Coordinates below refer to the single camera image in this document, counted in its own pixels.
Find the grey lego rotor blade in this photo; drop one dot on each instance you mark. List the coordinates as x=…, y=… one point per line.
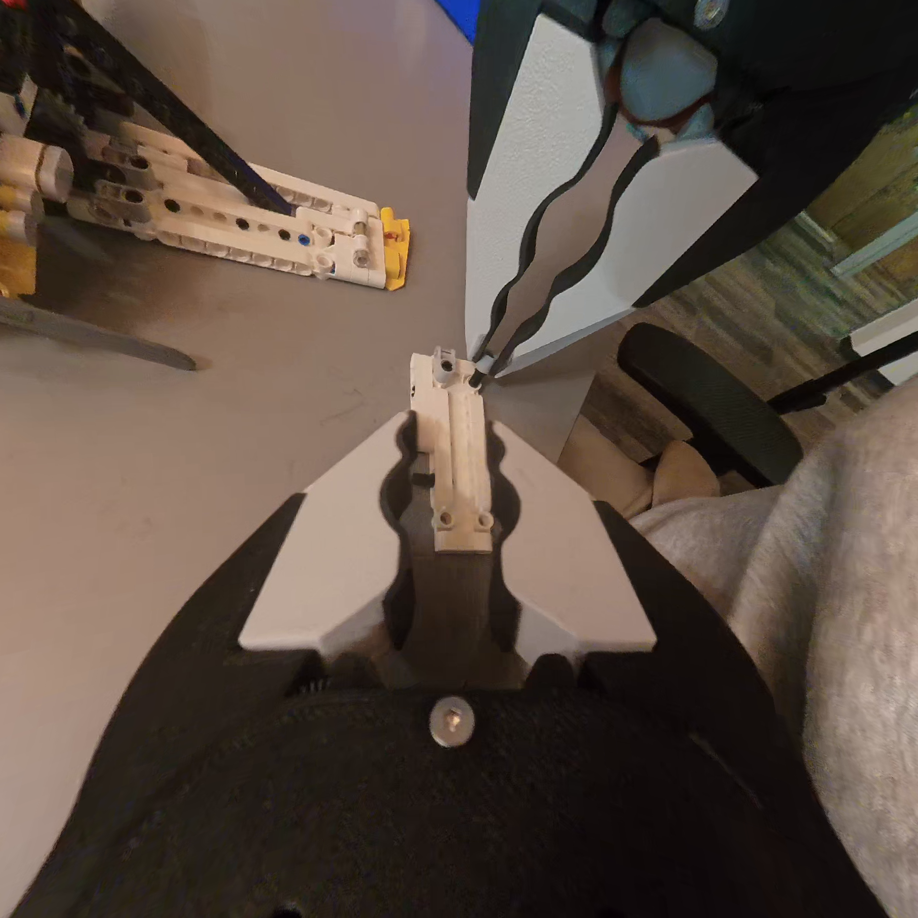
x=107, y=337

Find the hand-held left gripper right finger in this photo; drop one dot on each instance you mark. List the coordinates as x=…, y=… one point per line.
x=574, y=574

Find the black stand pole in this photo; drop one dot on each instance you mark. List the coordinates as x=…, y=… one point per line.
x=846, y=373

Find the person's grey sweater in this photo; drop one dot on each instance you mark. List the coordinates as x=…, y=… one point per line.
x=846, y=574

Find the person's beige pants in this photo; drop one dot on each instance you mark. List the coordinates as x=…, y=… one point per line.
x=609, y=466

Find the white lego beam assembly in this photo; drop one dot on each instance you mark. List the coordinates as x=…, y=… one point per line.
x=459, y=459

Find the white and yellow lego model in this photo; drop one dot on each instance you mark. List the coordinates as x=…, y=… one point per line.
x=237, y=215

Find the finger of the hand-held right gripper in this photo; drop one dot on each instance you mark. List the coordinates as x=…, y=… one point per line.
x=667, y=229
x=531, y=129

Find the black office chair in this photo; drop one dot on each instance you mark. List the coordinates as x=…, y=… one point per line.
x=703, y=401

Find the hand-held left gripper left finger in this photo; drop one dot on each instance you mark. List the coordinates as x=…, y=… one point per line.
x=315, y=559

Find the white shelf board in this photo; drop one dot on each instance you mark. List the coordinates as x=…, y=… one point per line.
x=889, y=326
x=875, y=251

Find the blue object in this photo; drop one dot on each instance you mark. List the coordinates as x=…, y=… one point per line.
x=459, y=18

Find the grey and black lego pin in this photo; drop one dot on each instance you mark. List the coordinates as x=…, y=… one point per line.
x=476, y=378

